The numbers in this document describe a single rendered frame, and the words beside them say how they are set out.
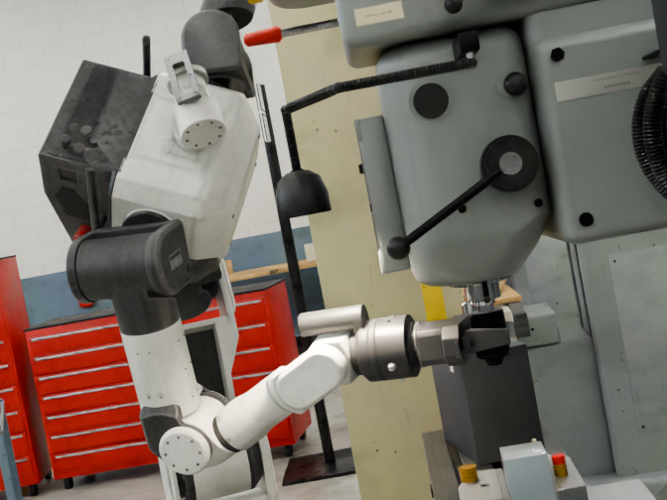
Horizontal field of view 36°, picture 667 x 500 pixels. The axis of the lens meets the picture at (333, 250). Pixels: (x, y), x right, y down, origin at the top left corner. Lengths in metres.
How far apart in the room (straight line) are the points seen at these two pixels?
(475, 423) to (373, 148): 0.58
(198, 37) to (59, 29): 9.29
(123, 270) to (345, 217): 1.71
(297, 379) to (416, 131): 0.39
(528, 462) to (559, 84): 0.46
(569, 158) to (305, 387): 0.48
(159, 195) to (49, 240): 9.39
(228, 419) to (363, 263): 1.65
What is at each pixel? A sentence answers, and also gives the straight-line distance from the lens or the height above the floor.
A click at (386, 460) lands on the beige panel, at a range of 3.23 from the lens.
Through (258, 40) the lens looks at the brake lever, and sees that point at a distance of 1.51.
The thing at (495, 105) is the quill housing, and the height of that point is 1.53.
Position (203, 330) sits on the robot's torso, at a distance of 1.91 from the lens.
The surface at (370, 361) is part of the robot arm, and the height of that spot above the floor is 1.22.
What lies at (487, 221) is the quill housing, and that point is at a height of 1.39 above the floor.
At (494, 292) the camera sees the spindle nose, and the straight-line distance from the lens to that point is 1.39.
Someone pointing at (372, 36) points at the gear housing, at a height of 1.64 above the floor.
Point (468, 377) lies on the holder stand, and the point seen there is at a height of 1.12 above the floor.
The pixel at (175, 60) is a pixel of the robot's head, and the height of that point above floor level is 1.69.
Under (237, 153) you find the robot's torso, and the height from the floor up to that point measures 1.55.
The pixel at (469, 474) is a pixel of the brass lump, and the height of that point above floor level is 1.09.
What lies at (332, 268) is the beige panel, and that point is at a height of 1.24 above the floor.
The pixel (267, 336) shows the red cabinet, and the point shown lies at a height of 0.73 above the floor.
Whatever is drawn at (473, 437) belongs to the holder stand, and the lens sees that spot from 1.76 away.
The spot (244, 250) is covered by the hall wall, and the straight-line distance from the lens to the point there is 10.48.
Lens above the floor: 1.46
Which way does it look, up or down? 3 degrees down
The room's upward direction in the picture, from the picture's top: 11 degrees counter-clockwise
